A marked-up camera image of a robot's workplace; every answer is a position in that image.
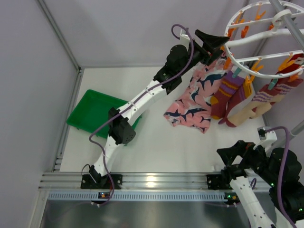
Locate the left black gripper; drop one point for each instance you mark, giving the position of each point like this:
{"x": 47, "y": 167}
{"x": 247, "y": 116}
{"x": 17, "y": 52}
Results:
{"x": 204, "y": 51}

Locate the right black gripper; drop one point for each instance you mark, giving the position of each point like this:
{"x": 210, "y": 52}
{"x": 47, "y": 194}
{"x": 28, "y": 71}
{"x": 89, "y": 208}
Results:
{"x": 243, "y": 156}

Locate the maroon purple orange sock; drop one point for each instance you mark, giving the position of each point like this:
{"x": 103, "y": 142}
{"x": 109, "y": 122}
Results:
{"x": 228, "y": 87}

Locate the white round clip hanger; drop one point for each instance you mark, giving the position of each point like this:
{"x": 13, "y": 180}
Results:
{"x": 279, "y": 29}

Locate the beige purple striped sock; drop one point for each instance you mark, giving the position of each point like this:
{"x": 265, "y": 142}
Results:
{"x": 263, "y": 101}

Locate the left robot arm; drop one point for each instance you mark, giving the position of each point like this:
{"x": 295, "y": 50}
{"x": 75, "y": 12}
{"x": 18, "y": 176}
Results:
{"x": 164, "y": 82}

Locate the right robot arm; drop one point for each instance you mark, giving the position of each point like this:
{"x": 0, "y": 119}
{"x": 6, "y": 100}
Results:
{"x": 286, "y": 191}

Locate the metal hanger stand pole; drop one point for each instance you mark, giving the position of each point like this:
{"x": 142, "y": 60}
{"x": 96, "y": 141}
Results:
{"x": 294, "y": 30}

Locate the pink shark print shorts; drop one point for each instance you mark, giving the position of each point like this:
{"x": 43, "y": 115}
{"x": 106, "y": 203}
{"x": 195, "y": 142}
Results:
{"x": 193, "y": 108}

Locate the red sock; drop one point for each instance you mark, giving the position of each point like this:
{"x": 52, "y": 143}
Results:
{"x": 292, "y": 63}

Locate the green plastic tray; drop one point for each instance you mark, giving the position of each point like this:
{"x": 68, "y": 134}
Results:
{"x": 94, "y": 114}

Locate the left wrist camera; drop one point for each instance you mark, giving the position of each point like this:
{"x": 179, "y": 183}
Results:
{"x": 185, "y": 40}

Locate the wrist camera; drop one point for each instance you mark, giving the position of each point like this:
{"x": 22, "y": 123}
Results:
{"x": 267, "y": 137}
{"x": 185, "y": 40}

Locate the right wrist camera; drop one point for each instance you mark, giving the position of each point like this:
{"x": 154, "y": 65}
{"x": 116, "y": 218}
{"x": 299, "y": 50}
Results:
{"x": 267, "y": 137}

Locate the aluminium mounting rail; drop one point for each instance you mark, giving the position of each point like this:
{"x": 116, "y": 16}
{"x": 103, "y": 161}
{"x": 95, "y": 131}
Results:
{"x": 137, "y": 187}

